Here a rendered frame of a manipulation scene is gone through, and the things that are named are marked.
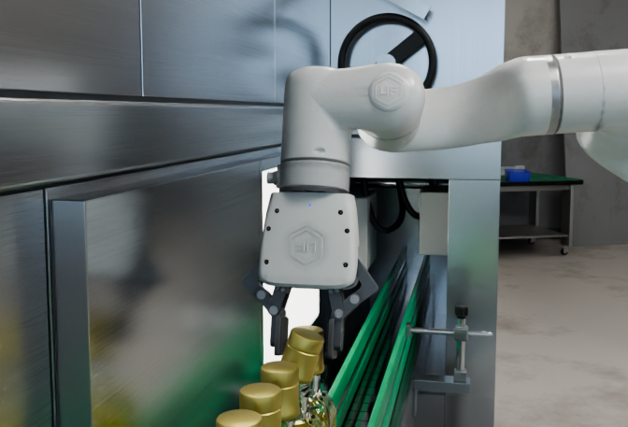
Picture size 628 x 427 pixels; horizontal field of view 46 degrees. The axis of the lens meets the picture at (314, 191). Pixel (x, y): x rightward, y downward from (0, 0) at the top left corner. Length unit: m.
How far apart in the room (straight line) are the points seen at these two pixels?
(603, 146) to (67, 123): 0.57
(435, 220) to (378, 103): 1.03
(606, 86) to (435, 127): 0.19
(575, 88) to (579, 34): 7.68
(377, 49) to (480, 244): 0.48
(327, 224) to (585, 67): 0.31
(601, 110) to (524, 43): 7.59
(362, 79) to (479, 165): 0.91
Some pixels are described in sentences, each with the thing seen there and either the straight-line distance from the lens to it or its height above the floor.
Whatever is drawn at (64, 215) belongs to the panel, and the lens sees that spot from 0.59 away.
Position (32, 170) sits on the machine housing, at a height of 1.35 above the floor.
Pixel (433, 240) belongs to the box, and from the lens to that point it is 1.78.
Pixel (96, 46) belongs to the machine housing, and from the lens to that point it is 0.67.
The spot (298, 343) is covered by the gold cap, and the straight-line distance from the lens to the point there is 0.72.
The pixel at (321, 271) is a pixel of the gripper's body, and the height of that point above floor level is 1.23.
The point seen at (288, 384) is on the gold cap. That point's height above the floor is 1.15.
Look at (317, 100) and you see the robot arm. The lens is 0.78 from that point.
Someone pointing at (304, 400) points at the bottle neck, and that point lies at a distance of 0.74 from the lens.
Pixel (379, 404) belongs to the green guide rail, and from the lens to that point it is 1.13.
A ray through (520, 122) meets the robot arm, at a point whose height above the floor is 1.37.
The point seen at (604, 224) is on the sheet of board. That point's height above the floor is 0.21.
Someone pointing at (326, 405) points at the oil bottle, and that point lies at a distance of 0.80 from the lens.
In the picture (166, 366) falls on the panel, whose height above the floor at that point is 1.14.
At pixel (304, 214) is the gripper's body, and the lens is 0.77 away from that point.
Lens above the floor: 1.39
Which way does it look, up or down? 6 degrees down
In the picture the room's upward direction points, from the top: straight up
